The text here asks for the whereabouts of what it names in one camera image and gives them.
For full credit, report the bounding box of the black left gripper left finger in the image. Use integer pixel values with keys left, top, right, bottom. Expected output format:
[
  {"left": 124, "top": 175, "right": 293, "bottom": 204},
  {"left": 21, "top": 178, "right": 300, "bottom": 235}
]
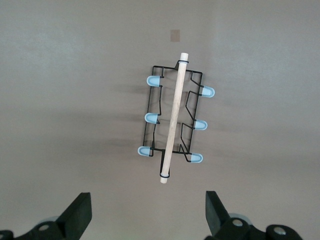
[{"left": 0, "top": 191, "right": 93, "bottom": 240}]

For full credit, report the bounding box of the small square tape patch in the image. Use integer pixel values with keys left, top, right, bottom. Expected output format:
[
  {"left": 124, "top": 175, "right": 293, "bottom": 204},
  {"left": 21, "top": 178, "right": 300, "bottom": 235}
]
[{"left": 170, "top": 29, "right": 181, "bottom": 43}]

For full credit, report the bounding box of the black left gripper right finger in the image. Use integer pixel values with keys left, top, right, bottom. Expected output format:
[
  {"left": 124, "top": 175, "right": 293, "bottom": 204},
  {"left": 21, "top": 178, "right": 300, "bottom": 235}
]
[{"left": 205, "top": 190, "right": 304, "bottom": 240}]

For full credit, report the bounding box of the black wire cup holder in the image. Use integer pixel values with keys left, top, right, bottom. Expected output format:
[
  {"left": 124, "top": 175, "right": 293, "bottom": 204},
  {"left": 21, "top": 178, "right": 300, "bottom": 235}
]
[{"left": 137, "top": 52, "right": 216, "bottom": 185}]

